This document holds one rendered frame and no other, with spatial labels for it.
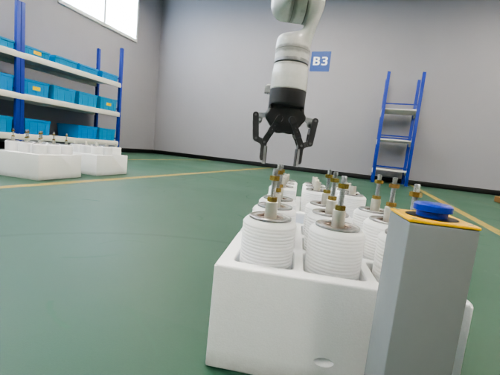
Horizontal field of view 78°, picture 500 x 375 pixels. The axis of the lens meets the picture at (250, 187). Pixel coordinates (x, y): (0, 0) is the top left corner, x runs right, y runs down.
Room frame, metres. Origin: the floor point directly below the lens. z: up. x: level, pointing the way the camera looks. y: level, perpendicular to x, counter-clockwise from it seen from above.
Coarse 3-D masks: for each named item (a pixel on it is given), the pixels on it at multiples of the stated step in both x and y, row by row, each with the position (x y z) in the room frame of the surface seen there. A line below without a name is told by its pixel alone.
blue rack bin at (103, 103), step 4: (100, 100) 5.51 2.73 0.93; (104, 100) 5.58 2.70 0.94; (108, 100) 5.66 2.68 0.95; (112, 100) 5.75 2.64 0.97; (116, 100) 5.83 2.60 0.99; (100, 104) 5.52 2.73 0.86; (104, 104) 5.59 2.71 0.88; (108, 104) 5.66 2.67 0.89; (112, 104) 5.76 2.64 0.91; (100, 108) 5.52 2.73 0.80; (104, 108) 5.60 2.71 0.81; (108, 108) 5.67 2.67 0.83; (112, 108) 5.77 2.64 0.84
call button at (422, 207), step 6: (414, 204) 0.35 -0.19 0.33; (420, 204) 0.34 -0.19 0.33; (426, 204) 0.34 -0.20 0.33; (432, 204) 0.34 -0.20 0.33; (438, 204) 0.35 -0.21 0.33; (444, 204) 0.35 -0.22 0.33; (420, 210) 0.34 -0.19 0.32; (426, 210) 0.34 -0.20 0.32; (432, 210) 0.33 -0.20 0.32; (438, 210) 0.33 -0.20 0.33; (444, 210) 0.33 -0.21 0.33; (450, 210) 0.33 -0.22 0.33; (426, 216) 0.34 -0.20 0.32; (432, 216) 0.34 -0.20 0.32; (438, 216) 0.33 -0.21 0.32; (444, 216) 0.34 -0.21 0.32
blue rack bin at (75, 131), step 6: (60, 126) 5.24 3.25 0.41; (66, 126) 5.19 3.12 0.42; (72, 126) 5.14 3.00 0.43; (78, 126) 5.09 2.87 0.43; (84, 126) 5.19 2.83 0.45; (90, 126) 5.30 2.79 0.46; (60, 132) 5.24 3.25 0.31; (66, 132) 5.20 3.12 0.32; (72, 132) 5.15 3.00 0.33; (78, 132) 5.10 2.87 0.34; (84, 132) 5.21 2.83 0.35; (90, 132) 5.32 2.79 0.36; (96, 132) 5.43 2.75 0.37; (90, 138) 5.33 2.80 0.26
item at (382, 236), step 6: (378, 234) 0.53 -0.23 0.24; (384, 234) 0.51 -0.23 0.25; (378, 240) 0.52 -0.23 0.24; (384, 240) 0.50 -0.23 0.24; (378, 246) 0.52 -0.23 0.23; (384, 246) 0.50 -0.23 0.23; (378, 252) 0.51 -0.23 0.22; (378, 258) 0.51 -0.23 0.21; (378, 264) 0.51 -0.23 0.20; (372, 270) 0.53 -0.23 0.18; (378, 270) 0.50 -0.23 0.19; (378, 276) 0.50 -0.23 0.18; (378, 282) 0.50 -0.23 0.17
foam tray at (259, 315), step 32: (224, 256) 0.52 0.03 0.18; (224, 288) 0.48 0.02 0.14; (256, 288) 0.47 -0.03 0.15; (288, 288) 0.47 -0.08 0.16; (320, 288) 0.46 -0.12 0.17; (352, 288) 0.45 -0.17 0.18; (224, 320) 0.48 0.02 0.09; (256, 320) 0.47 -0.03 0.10; (288, 320) 0.46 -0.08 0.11; (320, 320) 0.46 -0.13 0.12; (352, 320) 0.45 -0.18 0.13; (224, 352) 0.48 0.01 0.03; (256, 352) 0.47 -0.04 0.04; (288, 352) 0.46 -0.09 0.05; (320, 352) 0.46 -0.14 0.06; (352, 352) 0.45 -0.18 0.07
